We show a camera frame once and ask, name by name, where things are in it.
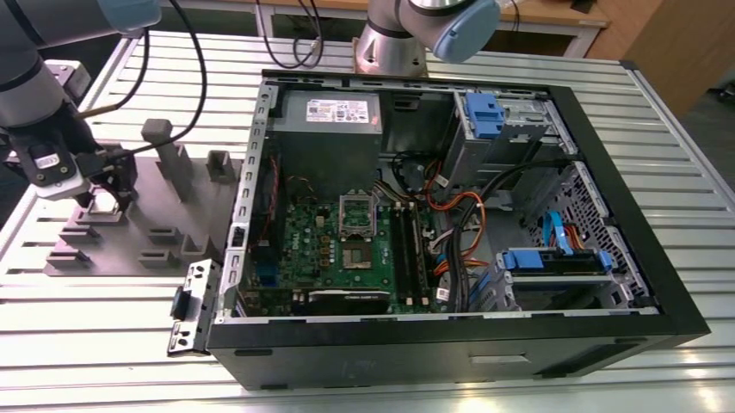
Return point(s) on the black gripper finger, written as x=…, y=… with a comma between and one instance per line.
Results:
x=123, y=180
x=86, y=199

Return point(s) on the hard disk in blue carrier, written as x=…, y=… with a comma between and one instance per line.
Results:
x=526, y=260

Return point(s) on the grey parts rack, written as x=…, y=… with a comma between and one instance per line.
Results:
x=143, y=241

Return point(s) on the black PC case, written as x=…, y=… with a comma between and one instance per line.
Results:
x=402, y=357

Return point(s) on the CPU socket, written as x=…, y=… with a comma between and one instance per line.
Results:
x=361, y=257

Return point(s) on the tall metal drive cage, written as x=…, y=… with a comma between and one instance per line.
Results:
x=477, y=155

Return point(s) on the low metal disk bay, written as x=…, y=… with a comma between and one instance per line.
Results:
x=569, y=279

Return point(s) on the black case fan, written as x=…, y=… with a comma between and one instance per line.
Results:
x=414, y=172

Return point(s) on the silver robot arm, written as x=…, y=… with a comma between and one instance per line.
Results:
x=390, y=51

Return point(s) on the black RAM slot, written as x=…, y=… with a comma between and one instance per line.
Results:
x=417, y=254
x=402, y=254

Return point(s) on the green motherboard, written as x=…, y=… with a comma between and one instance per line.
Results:
x=305, y=241

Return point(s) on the wooden cabinet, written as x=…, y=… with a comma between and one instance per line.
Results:
x=678, y=43

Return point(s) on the wooden desk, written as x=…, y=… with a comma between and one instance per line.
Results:
x=557, y=15

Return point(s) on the black graphics card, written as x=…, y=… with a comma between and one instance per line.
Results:
x=345, y=299

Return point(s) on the black chair base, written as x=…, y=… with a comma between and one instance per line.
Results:
x=725, y=92

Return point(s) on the silver CPU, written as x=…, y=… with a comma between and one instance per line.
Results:
x=105, y=204

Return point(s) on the metal expansion slot latch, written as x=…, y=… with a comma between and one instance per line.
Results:
x=201, y=284

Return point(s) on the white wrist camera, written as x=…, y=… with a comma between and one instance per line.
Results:
x=58, y=189

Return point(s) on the grey power supply unit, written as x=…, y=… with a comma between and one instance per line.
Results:
x=322, y=150

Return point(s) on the blue plastic disk carrier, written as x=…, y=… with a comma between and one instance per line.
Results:
x=485, y=116

